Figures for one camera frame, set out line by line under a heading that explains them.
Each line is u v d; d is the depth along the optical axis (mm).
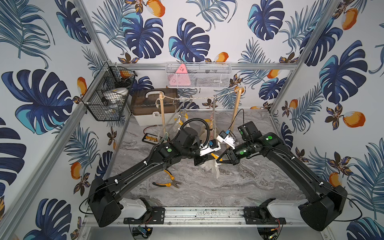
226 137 638
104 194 407
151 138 1030
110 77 934
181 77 900
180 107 1269
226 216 761
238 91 675
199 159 627
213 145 576
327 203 379
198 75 928
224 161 652
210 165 768
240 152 613
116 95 799
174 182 849
